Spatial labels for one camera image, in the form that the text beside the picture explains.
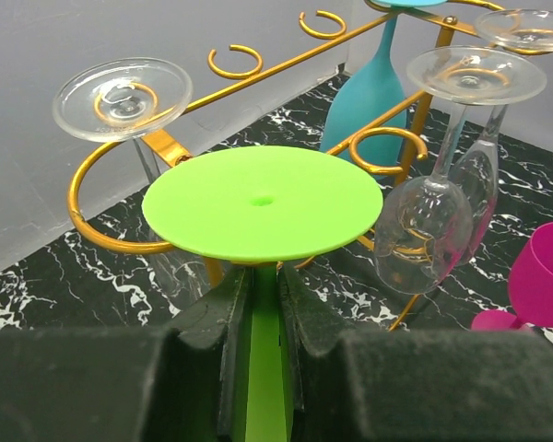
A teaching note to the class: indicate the clear short wine glass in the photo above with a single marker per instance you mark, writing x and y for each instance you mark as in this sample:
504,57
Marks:
426,222

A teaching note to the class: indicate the magenta plastic wine glass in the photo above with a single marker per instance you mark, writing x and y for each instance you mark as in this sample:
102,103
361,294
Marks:
530,288

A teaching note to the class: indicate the green plastic wine glass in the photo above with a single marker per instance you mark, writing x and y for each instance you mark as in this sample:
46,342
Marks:
258,206

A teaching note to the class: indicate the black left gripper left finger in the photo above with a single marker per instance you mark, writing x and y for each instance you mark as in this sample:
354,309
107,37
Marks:
185,380

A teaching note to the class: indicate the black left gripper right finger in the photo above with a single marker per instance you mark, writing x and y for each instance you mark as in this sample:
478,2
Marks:
354,382

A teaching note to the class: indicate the teal plastic wine glass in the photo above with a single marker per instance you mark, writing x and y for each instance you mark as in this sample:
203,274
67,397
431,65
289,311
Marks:
374,89

